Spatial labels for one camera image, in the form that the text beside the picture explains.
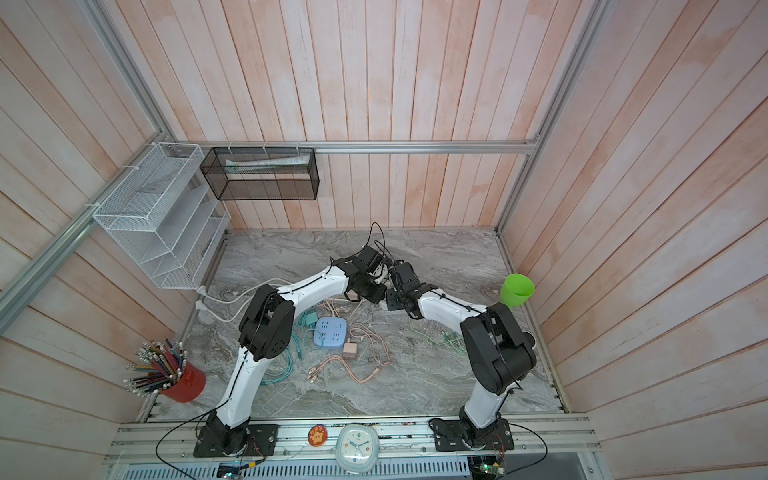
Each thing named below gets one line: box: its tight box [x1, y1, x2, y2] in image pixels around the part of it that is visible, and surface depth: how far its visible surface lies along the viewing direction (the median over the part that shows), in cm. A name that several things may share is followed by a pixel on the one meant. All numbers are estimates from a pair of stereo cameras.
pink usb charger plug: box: [342, 342, 358, 358], surface depth 89 cm
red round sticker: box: [308, 424, 328, 447], surface depth 76 cm
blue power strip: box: [313, 317, 348, 349], surface depth 90 cm
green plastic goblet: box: [500, 273, 535, 308], surface depth 87 cm
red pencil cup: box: [148, 361, 207, 403], surface depth 77 cm
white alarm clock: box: [335, 424, 380, 474], surface depth 71 cm
